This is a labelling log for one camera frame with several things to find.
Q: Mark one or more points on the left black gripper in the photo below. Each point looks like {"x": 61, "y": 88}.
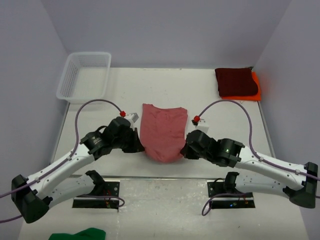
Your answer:
{"x": 136, "y": 145}

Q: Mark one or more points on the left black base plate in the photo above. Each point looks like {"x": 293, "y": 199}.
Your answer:
{"x": 109, "y": 189}

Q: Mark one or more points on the white plastic basket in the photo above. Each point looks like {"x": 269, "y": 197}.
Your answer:
{"x": 85, "y": 77}

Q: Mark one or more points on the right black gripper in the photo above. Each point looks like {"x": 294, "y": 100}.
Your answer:
{"x": 186, "y": 151}

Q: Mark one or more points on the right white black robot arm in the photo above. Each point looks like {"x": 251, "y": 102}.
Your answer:
{"x": 296, "y": 182}

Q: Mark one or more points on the folded dark red shirt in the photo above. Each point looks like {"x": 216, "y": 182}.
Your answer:
{"x": 235, "y": 82}

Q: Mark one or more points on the pink t shirt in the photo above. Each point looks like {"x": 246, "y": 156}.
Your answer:
{"x": 162, "y": 132}

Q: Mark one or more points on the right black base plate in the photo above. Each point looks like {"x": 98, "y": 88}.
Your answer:
{"x": 215, "y": 187}

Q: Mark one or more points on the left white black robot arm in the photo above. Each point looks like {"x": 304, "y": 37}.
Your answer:
{"x": 36, "y": 194}

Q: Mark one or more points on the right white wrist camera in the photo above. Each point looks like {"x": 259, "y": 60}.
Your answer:
{"x": 201, "y": 125}

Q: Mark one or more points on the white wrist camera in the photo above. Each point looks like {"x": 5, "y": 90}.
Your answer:
{"x": 201, "y": 125}
{"x": 132, "y": 117}

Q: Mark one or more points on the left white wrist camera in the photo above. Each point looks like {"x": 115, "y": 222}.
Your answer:
{"x": 132, "y": 117}

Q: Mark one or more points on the green cloth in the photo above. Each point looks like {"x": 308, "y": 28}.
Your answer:
{"x": 87, "y": 234}

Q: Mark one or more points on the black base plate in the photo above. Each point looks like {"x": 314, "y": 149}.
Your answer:
{"x": 109, "y": 189}
{"x": 215, "y": 187}

